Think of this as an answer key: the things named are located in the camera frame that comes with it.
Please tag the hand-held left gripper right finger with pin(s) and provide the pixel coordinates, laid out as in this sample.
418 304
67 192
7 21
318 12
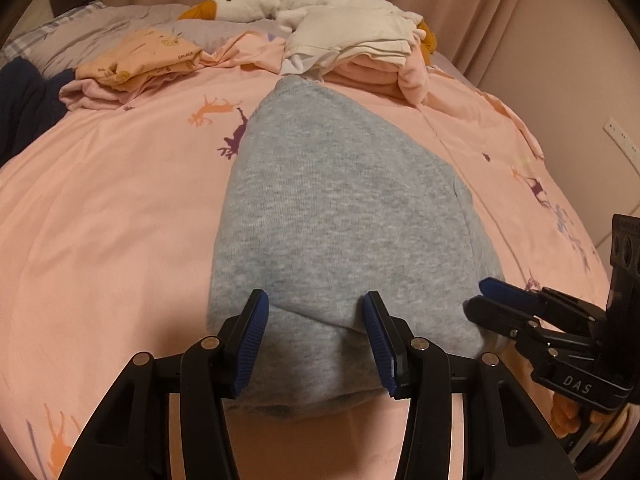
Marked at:
380 350

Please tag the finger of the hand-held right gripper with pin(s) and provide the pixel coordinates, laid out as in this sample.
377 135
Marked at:
500 290
495 317

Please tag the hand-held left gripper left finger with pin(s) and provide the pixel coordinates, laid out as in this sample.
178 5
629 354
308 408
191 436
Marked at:
252 340

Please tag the grey sweatshirt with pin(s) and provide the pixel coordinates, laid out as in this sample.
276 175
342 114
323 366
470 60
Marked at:
340 210

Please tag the pink folded clothes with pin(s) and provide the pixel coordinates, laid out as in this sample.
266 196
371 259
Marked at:
380 77

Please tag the white folded clothes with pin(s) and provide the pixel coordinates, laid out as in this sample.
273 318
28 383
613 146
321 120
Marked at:
350 35

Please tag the orange printed clothes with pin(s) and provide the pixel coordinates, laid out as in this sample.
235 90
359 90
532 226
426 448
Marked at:
135 55

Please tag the person's right hand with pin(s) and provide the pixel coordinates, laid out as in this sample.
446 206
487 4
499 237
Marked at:
567 412

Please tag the pink printed bed sheet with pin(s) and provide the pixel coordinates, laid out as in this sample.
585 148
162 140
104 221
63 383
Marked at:
125 210

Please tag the dark navy cloth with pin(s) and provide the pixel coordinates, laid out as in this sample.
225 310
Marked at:
25 105

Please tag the grey striped pillow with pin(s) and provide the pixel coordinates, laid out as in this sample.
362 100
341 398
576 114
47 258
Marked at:
150 22

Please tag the white goose plush toy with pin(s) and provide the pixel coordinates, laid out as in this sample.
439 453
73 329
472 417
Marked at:
235 5

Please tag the plaid grey pillow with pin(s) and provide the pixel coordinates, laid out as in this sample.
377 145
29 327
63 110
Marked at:
55 25

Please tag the white wall socket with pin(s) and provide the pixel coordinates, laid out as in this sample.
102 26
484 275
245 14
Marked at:
621 136

